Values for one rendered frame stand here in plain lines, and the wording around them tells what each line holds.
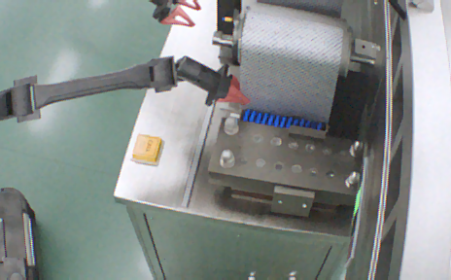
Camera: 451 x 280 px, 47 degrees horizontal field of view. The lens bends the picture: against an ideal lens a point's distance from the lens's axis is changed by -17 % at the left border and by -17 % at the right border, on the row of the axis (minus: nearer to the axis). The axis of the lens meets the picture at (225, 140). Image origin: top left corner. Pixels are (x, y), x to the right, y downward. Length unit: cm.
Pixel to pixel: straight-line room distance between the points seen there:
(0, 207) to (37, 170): 42
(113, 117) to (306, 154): 151
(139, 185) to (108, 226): 98
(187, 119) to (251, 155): 29
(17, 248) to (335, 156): 140
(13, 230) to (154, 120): 98
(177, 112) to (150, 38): 146
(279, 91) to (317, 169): 21
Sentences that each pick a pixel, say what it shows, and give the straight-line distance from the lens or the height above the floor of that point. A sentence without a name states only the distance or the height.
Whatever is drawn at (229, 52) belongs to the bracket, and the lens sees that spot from 157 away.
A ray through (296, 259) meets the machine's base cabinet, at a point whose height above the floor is 69.
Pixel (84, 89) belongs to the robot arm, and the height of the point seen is 124.
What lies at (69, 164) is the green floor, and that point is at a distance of 279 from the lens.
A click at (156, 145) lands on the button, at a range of 167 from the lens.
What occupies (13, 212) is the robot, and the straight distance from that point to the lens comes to 248.
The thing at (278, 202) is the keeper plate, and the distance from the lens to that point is 152.
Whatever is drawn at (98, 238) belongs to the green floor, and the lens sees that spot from 259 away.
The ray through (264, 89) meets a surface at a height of 112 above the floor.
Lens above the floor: 233
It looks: 57 degrees down
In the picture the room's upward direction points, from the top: straight up
